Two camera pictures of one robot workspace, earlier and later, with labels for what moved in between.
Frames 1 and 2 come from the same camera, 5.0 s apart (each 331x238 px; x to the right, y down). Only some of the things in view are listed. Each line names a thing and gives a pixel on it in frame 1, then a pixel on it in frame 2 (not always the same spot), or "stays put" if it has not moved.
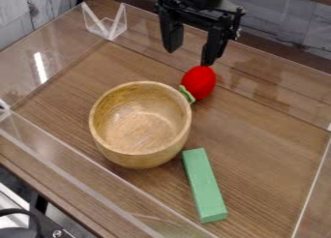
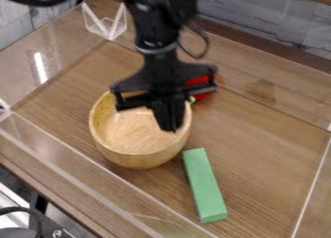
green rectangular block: [204, 186] stays put
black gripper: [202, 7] → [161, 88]
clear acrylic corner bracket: [108, 28] stays put
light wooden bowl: [140, 122] stays put
